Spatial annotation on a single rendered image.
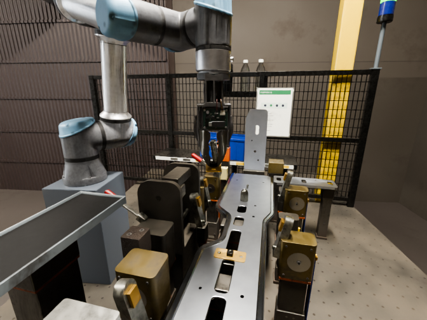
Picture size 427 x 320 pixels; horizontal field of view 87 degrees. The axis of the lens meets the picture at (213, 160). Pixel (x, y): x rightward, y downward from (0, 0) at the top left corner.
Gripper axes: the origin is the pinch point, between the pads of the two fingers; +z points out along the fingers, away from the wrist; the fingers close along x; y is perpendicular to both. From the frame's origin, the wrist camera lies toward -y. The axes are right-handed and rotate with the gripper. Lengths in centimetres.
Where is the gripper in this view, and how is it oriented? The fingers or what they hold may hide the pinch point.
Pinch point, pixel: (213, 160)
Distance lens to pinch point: 56.5
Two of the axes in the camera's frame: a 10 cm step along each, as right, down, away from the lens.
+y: 0.2, 2.8, -9.6
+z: 0.0, 9.6, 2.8
